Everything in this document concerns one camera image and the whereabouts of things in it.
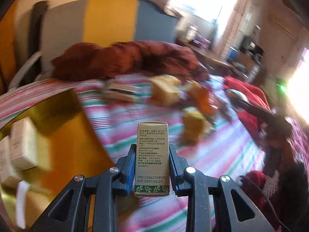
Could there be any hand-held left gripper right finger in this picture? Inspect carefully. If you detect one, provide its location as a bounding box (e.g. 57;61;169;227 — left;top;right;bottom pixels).
168;144;276;232

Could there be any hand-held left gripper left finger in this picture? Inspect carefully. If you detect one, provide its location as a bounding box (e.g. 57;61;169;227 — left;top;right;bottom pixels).
29;144;137;232

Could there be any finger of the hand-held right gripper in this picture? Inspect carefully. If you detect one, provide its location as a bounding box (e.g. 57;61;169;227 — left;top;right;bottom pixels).
233;97;278;125

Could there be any beige carton with green band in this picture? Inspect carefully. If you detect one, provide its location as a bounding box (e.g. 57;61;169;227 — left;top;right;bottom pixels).
134;121;172;197

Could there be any yellow storage box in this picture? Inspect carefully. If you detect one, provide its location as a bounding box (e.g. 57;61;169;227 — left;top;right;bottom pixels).
0;89;115;232

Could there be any red fleece garment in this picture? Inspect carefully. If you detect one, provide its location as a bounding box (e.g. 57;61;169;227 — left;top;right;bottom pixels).
223;76;276;155

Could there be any yellow bread piece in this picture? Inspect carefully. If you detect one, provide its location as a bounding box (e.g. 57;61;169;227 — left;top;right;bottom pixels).
181;109;213;145
150;75;183;107

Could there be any striped bed sheet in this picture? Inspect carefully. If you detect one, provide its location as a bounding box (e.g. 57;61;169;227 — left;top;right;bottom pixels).
0;74;273;232

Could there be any orange snack packet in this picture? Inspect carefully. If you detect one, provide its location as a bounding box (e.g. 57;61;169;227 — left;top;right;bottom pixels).
187;81;220;115

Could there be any dark patterned cloth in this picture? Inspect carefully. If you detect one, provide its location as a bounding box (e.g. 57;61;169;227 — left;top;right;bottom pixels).
240;118;309;232

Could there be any blue pot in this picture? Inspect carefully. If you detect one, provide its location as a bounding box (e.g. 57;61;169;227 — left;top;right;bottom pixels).
228;46;239;61

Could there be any wooden desk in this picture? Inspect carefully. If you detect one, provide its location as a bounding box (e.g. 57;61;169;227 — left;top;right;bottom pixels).
183;42;262;78

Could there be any tan flat box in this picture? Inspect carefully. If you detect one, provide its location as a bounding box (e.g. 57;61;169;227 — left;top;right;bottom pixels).
103;80;155;104

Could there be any pink patterned curtain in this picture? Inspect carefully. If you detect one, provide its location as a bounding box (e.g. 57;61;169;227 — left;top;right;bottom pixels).
217;0;251;61

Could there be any white carton box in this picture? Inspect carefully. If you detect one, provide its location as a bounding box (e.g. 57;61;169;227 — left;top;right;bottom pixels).
0;138;15;186
11;117;39;171

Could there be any white paper strip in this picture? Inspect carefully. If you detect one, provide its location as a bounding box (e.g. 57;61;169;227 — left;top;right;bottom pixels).
16;182;31;230

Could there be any brown-red jacket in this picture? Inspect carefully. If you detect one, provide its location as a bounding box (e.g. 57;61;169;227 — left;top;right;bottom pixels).
52;41;210;83

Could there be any white curved bar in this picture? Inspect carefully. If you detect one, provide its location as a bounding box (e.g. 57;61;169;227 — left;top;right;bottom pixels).
10;52;42;89

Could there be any grey yellow blue sofa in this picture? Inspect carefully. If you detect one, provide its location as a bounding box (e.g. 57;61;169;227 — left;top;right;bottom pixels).
40;0;179;78

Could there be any dark grey panel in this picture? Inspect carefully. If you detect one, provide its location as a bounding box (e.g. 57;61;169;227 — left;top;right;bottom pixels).
29;1;47;78

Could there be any orange wooden cabinet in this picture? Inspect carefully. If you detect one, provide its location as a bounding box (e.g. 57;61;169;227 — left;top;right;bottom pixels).
0;2;21;95

